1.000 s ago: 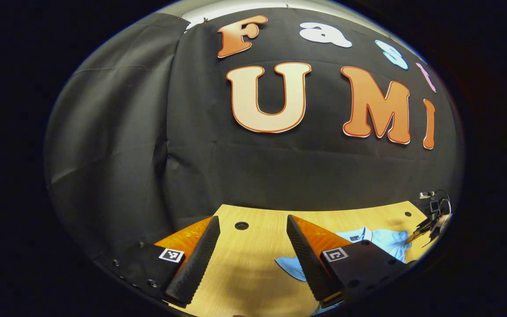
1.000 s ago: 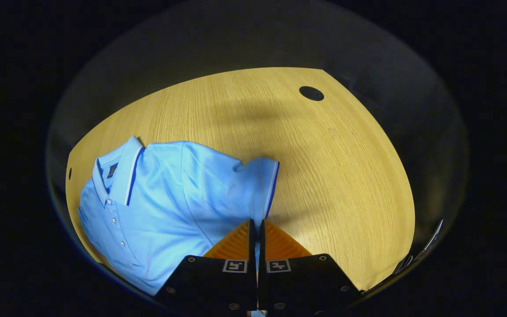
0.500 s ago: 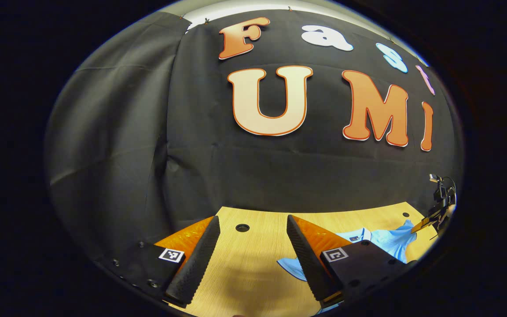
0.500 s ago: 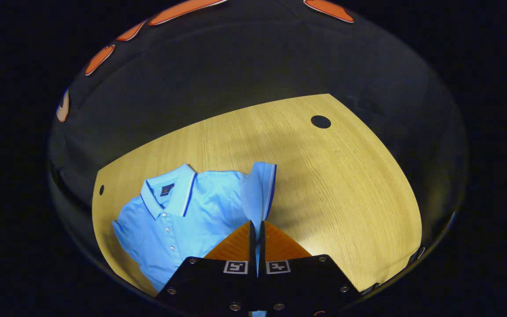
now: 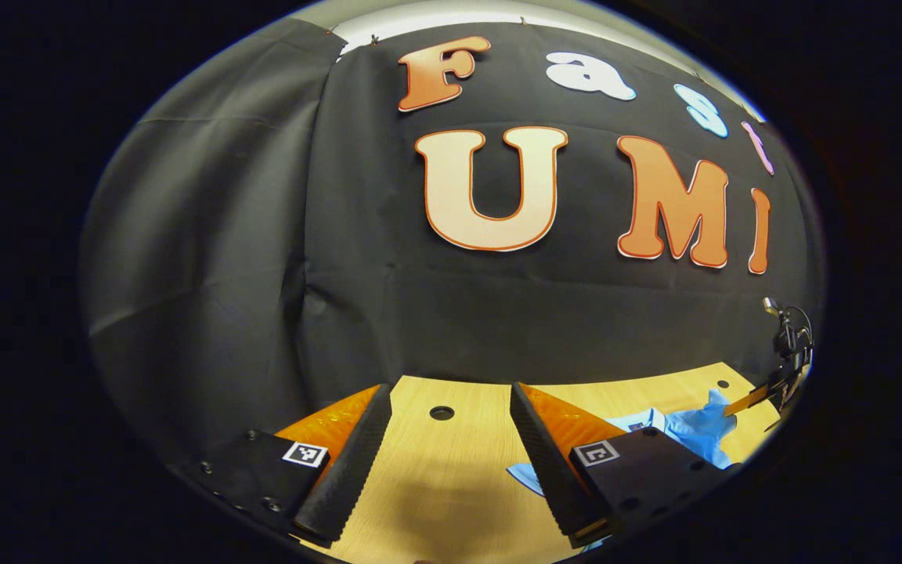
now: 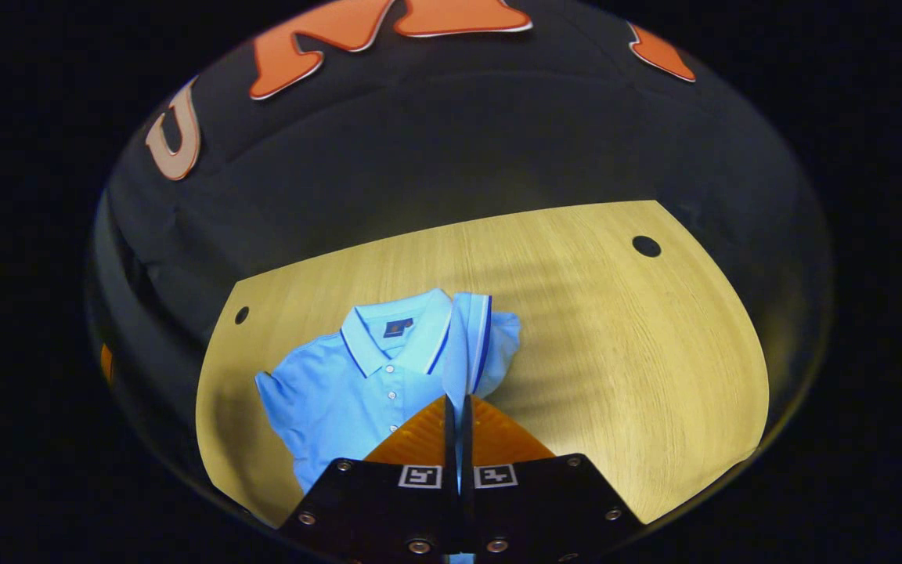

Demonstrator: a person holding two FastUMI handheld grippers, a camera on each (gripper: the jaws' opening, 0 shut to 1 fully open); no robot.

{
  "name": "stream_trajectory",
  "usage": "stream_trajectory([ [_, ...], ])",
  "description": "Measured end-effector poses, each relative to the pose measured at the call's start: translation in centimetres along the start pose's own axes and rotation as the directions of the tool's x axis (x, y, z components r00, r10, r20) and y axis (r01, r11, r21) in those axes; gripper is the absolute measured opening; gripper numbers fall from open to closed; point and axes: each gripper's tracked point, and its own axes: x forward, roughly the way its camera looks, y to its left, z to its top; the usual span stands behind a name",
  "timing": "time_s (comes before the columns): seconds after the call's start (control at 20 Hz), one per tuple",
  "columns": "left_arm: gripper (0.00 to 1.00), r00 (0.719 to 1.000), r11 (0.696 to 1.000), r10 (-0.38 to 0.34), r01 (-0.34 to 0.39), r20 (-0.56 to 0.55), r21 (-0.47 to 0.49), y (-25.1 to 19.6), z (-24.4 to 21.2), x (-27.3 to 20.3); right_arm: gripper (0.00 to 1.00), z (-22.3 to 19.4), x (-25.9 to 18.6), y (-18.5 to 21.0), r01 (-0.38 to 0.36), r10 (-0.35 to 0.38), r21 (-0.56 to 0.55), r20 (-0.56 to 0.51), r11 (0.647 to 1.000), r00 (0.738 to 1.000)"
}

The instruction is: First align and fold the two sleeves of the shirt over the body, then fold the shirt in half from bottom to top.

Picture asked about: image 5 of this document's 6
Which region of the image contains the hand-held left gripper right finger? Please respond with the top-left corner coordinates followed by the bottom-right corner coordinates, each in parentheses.
top-left (510, 382), bottom-right (743, 551)

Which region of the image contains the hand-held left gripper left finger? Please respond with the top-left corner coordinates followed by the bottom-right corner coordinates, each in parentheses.
top-left (177, 382), bottom-right (394, 550)

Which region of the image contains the light blue T-shirt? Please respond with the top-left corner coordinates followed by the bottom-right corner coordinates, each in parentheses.
top-left (507, 389), bottom-right (743, 551)

